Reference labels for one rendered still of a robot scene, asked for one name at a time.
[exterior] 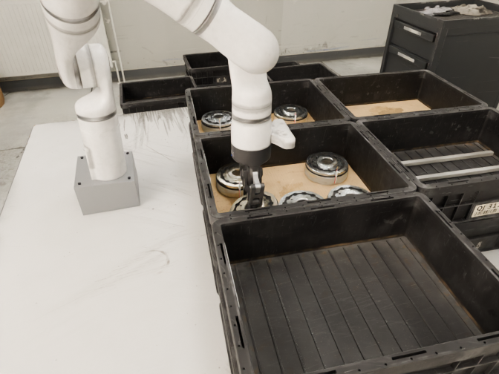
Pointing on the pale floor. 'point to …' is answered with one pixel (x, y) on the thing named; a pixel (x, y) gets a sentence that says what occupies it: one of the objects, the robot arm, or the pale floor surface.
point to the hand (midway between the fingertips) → (250, 201)
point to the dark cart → (447, 46)
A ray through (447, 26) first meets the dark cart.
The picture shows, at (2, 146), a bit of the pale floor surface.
